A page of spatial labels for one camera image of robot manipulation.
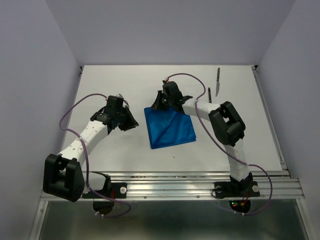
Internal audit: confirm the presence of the blue cloth napkin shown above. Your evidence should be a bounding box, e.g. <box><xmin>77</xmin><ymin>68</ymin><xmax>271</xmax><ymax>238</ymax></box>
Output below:
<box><xmin>144</xmin><ymin>107</ymin><xmax>196</xmax><ymax>149</ymax></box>

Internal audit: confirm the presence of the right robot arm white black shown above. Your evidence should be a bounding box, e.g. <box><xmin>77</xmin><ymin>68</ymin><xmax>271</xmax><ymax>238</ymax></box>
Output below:
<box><xmin>151</xmin><ymin>90</ymin><xmax>253</xmax><ymax>198</ymax></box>

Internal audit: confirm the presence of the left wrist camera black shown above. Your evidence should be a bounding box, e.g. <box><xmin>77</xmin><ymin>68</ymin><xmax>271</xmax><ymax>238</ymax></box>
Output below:
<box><xmin>105</xmin><ymin>94</ymin><xmax>124</xmax><ymax>110</ymax></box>

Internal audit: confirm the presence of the aluminium front rail frame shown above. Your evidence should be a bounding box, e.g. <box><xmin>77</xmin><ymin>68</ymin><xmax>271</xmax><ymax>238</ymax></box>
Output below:
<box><xmin>39</xmin><ymin>171</ymin><xmax>306</xmax><ymax>201</ymax></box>

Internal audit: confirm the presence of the steel knife black handle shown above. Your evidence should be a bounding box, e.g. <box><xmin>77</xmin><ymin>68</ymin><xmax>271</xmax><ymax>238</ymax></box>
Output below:
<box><xmin>215</xmin><ymin>67</ymin><xmax>221</xmax><ymax>97</ymax></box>

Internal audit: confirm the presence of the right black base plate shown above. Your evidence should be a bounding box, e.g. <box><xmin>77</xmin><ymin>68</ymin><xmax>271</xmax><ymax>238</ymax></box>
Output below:
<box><xmin>211</xmin><ymin>181</ymin><xmax>260</xmax><ymax>199</ymax></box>

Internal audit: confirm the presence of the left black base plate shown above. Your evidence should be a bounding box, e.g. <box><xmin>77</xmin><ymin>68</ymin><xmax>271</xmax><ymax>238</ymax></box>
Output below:
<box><xmin>82</xmin><ymin>182</ymin><xmax>128</xmax><ymax>199</ymax></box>

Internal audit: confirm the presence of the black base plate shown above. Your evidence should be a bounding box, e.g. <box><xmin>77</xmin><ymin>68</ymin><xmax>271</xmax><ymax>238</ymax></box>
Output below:
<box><xmin>82</xmin><ymin>182</ymin><xmax>128</xmax><ymax>199</ymax></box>
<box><xmin>211</xmin><ymin>181</ymin><xmax>260</xmax><ymax>199</ymax></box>

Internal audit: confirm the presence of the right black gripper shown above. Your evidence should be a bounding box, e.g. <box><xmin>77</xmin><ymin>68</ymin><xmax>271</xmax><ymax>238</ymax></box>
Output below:
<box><xmin>149</xmin><ymin>90</ymin><xmax>173</xmax><ymax>111</ymax></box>

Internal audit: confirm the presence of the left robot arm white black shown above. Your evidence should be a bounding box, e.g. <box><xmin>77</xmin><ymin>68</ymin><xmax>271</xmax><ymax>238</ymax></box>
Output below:
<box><xmin>43</xmin><ymin>106</ymin><xmax>139</xmax><ymax>202</ymax></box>

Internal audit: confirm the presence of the steel fork black handle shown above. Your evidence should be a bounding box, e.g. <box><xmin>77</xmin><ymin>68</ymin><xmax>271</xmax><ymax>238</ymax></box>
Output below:
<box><xmin>207</xmin><ymin>87</ymin><xmax>212</xmax><ymax>103</ymax></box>

